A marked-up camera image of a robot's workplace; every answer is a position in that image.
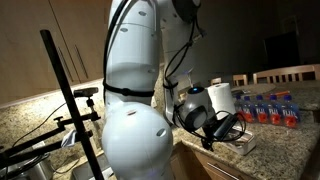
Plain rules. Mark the wooden chair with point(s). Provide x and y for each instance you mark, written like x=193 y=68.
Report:
x=294 y=73
x=241 y=78
x=215 y=81

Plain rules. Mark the wooden chair middle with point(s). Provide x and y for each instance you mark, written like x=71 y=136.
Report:
x=241 y=78

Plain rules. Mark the wooden chair left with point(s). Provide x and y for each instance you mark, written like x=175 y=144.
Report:
x=215 y=81

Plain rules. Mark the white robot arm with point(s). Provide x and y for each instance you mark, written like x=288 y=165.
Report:
x=149 y=44

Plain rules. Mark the black camera on stand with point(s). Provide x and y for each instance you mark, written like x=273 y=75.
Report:
x=86 y=92

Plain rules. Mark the fiji water bottle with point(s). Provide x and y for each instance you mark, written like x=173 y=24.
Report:
x=290 y=111
x=275 y=110
x=261 y=109
x=249 y=110
x=238 y=107

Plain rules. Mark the wooden chair right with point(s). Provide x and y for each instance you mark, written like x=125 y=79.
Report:
x=294 y=73

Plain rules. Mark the stainless steel pot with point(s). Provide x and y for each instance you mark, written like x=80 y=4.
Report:
x=37 y=168

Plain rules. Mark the white paper towel roll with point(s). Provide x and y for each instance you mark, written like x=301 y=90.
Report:
x=222 y=100

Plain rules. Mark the black camera stand pole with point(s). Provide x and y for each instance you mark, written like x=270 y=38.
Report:
x=71 y=104

